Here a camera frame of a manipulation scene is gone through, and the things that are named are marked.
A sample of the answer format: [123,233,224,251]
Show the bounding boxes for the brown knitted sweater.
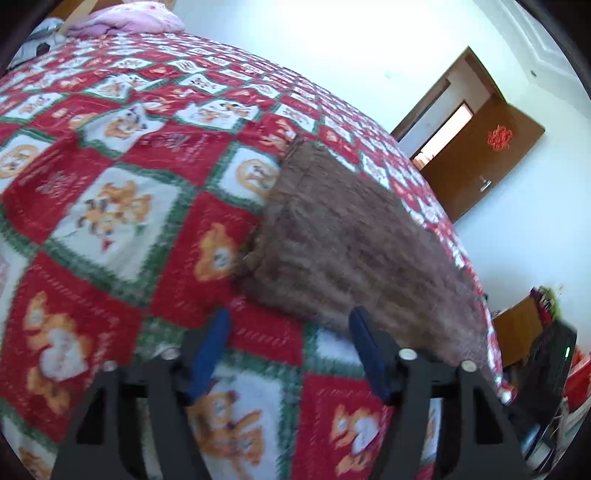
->
[238,138,497,374]

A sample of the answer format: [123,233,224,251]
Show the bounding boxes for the pink quilt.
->
[60,0,186,37]

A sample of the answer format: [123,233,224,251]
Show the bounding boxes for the green fuzzy item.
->
[531,286,563,324]

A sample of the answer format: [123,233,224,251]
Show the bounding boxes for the red printed bed blanket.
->
[0,32,518,480]

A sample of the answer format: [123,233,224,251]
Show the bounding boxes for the red knot door ornament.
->
[487,124,514,152]

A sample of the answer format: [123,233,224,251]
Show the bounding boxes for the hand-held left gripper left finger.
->
[51,308,232,480]

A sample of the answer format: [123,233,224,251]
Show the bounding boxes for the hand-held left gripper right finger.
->
[348,306,530,480]

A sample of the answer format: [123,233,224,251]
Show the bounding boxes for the brown wooden cabinet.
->
[492,293,549,370]

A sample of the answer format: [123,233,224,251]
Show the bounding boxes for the dark wooden door frame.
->
[390,46,509,160]

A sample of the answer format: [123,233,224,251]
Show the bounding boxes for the brown wooden door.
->
[420,97,546,224]

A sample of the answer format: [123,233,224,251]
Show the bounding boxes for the red paper bags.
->
[564,351,591,414]

